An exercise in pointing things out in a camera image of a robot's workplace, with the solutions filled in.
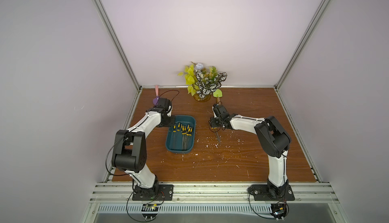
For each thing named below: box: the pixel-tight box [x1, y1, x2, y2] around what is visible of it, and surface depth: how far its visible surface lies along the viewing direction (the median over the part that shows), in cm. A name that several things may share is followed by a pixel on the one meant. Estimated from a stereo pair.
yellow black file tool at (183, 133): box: [181, 125, 185, 150], surface depth 94 cm
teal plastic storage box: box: [165, 114, 197, 155], surface depth 94 cm
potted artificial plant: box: [177, 61, 228, 103], surface depth 94 cm
